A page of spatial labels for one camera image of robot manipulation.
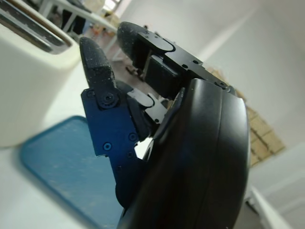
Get white two-slot toaster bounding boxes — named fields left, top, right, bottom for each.
left=0, top=0, right=80, bottom=148

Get blue speckled tray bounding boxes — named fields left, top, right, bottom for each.
left=18, top=115, right=124, bottom=229

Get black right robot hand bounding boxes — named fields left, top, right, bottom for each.
left=79, top=21, right=251, bottom=229

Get white office desk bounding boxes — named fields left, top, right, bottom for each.
left=38, top=0, right=119, bottom=34

